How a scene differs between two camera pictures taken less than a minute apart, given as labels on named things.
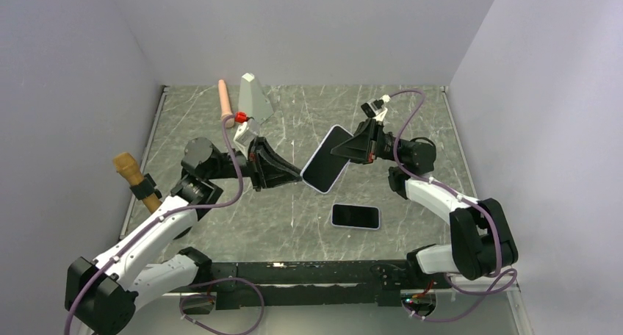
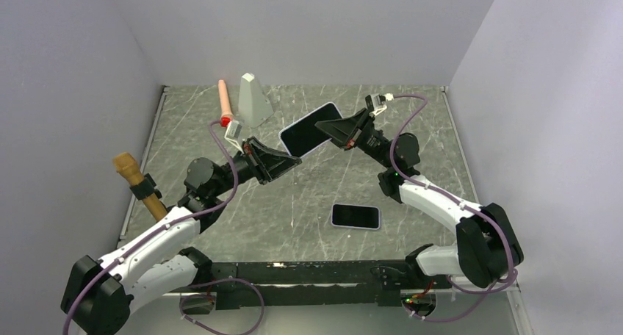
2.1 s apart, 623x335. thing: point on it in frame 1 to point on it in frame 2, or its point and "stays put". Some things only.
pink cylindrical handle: (225, 109) stays put
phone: (323, 169) to (303, 136)
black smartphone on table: (361, 217) stays put
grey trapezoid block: (252, 100) stays put
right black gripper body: (375, 145) to (360, 128)
